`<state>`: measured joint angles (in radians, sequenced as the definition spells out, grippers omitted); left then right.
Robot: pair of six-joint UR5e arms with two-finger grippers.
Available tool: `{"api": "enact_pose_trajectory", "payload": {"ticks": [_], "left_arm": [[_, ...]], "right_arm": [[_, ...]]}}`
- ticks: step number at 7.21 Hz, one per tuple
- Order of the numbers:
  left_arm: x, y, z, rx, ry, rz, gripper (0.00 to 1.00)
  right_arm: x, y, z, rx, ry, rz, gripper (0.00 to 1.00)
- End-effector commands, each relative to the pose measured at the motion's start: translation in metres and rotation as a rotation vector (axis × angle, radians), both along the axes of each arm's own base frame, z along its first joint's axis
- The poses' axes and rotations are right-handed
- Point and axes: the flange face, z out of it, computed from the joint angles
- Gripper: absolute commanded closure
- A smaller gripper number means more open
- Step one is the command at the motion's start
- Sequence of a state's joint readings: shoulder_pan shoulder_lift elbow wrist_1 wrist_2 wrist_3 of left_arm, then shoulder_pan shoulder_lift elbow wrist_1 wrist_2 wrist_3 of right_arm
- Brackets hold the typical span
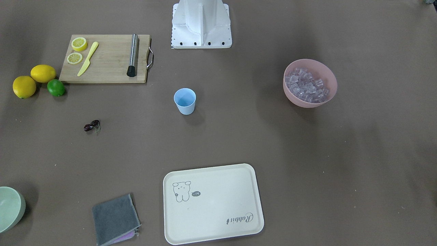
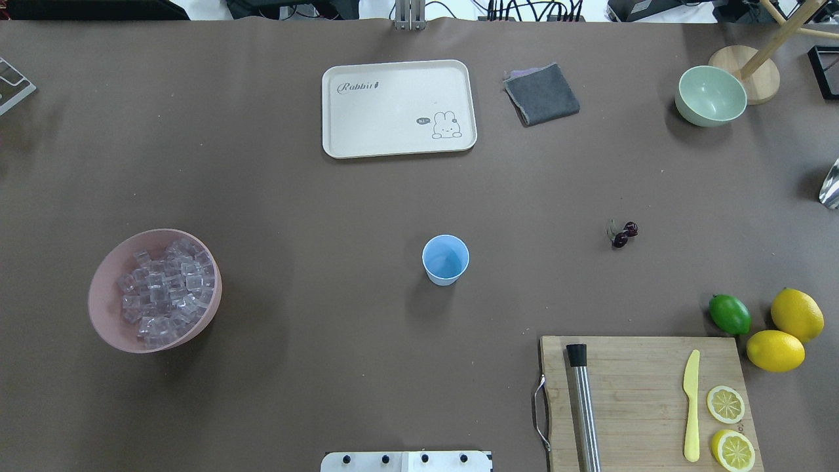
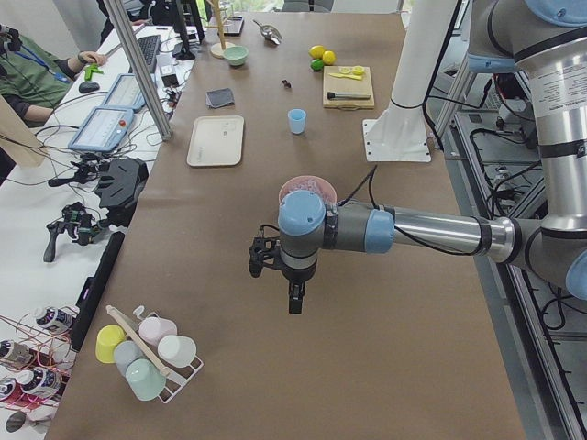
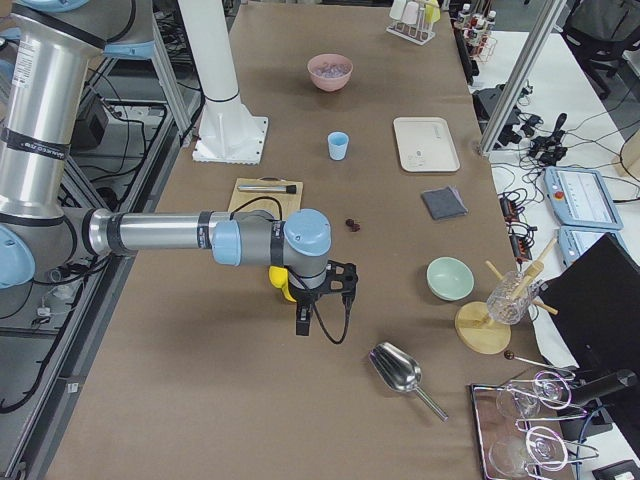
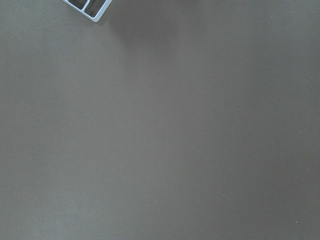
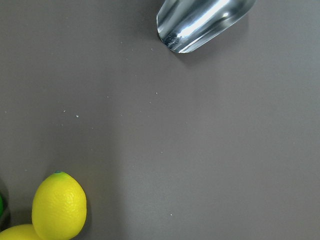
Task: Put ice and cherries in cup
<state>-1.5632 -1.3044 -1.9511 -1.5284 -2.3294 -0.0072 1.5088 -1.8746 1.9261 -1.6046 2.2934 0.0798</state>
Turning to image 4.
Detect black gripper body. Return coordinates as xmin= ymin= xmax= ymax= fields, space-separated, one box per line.
xmin=288 ymin=260 xmax=358 ymax=303

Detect dark red cherries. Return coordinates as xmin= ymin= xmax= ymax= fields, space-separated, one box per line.
xmin=345 ymin=218 xmax=361 ymax=232

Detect steel ice scoop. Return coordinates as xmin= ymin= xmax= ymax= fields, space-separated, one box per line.
xmin=369 ymin=341 xmax=449 ymax=422

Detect light blue plastic cup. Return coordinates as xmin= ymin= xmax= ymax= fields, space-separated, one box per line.
xmin=327 ymin=131 xmax=349 ymax=161

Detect wooden cup tree stand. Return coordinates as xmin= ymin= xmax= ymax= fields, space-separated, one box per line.
xmin=455 ymin=238 xmax=558 ymax=354

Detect clear ice cubes pile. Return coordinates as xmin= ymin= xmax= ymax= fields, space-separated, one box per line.
xmin=312 ymin=62 xmax=351 ymax=79

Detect white cup rack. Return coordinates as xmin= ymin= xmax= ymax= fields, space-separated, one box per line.
xmin=386 ymin=0 xmax=441 ymax=46

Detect yellow lemon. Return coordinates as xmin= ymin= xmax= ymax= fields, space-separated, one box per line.
xmin=268 ymin=266 xmax=296 ymax=303

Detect wooden cutting board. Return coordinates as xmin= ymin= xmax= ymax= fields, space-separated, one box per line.
xmin=227 ymin=177 xmax=304 ymax=220

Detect steel muddler black tip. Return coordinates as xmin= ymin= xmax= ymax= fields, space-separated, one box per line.
xmin=236 ymin=184 xmax=297 ymax=194

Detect mint green bowl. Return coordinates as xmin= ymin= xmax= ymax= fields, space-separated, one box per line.
xmin=426 ymin=257 xmax=475 ymax=301

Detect grey folded cloth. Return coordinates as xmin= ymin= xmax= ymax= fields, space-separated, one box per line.
xmin=421 ymin=186 xmax=468 ymax=220

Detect cream rabbit tray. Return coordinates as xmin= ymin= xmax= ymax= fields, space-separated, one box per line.
xmin=393 ymin=117 xmax=460 ymax=173

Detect clear glass on stand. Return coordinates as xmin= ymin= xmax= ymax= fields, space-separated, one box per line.
xmin=486 ymin=271 xmax=540 ymax=325

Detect pink bowl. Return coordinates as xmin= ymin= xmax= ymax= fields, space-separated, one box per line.
xmin=307 ymin=53 xmax=353 ymax=92

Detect blue teach pendant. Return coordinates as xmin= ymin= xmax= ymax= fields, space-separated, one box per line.
xmin=543 ymin=166 xmax=624 ymax=231
xmin=557 ymin=225 xmax=625 ymax=268

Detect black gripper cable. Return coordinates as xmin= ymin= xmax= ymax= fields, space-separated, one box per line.
xmin=312 ymin=292 xmax=354 ymax=345

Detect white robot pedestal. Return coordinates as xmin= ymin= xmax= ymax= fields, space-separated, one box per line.
xmin=179 ymin=0 xmax=268 ymax=165

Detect aluminium frame post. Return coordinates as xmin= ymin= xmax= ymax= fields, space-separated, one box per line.
xmin=478 ymin=0 xmax=567 ymax=158

